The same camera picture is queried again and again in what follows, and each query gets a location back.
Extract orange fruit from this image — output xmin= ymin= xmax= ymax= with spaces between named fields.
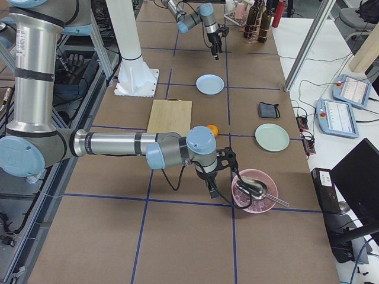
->
xmin=207 ymin=124 xmax=219 ymax=137

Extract near teach pendant tablet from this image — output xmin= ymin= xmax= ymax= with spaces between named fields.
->
xmin=316 ymin=98 xmax=359 ymax=138

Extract pink bowl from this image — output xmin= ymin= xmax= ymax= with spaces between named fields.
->
xmin=232 ymin=169 xmax=278 ymax=214

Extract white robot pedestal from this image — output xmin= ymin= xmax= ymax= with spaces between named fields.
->
xmin=106 ymin=0 xmax=159 ymax=98

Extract copper wire bottle rack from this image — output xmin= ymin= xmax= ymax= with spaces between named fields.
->
xmin=247 ymin=11 xmax=263 ymax=42

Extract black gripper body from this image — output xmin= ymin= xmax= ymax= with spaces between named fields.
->
xmin=194 ymin=147 xmax=237 ymax=192
xmin=206 ymin=25 xmax=229 ymax=55

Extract black computer box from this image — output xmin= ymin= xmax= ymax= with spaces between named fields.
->
xmin=311 ymin=167 xmax=341 ymax=214

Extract red thermos bottle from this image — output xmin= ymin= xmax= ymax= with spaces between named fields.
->
xmin=271 ymin=1 xmax=286 ymax=28

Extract pink cup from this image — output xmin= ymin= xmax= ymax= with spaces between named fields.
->
xmin=235 ymin=2 xmax=245 ymax=20

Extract dark wine bottle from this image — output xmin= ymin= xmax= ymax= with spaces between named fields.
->
xmin=258 ymin=0 xmax=272 ymax=43
xmin=243 ymin=0 xmax=259 ymax=38

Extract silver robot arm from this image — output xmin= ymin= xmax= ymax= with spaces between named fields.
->
xmin=1 ymin=1 xmax=235 ymax=198
xmin=161 ymin=0 xmax=229 ymax=60

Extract metal ice scoop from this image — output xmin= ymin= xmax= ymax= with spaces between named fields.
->
xmin=237 ymin=177 xmax=290 ymax=207

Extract green plate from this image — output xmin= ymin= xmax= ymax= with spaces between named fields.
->
xmin=255 ymin=123 xmax=290 ymax=152

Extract light blue plate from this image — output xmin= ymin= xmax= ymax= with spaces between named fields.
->
xmin=195 ymin=74 xmax=224 ymax=95

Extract white wire cup rack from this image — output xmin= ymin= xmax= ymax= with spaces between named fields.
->
xmin=224 ymin=0 xmax=246 ymax=27

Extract teach pendant tablet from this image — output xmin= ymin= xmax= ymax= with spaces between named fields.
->
xmin=316 ymin=98 xmax=359 ymax=138
xmin=332 ymin=74 xmax=372 ymax=109

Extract aluminium frame post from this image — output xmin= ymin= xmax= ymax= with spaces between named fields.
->
xmin=284 ymin=0 xmax=336 ymax=92

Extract far teach pendant tablet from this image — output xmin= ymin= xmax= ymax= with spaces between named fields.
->
xmin=332 ymin=74 xmax=372 ymax=109

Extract black monitor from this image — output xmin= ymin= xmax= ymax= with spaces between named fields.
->
xmin=330 ymin=138 xmax=378 ymax=246

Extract folded grey cloth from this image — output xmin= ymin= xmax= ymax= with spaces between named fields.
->
xmin=258 ymin=102 xmax=281 ymax=118

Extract wooden cutting board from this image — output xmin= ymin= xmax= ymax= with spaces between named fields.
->
xmin=147 ymin=99 xmax=192 ymax=136

